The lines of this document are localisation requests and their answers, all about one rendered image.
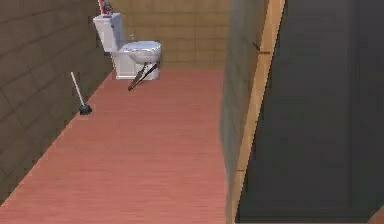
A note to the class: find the white toilet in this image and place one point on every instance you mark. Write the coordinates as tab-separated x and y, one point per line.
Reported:
123	53

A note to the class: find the purple bottle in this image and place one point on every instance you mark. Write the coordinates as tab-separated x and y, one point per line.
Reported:
107	8

